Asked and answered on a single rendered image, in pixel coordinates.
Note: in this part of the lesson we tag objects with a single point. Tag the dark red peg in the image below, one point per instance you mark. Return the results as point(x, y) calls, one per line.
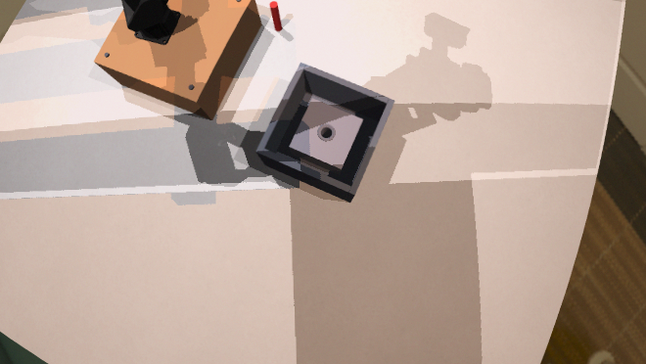
point(275, 16)

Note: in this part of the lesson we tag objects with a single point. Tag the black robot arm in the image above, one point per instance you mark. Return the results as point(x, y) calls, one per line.
point(152, 20)

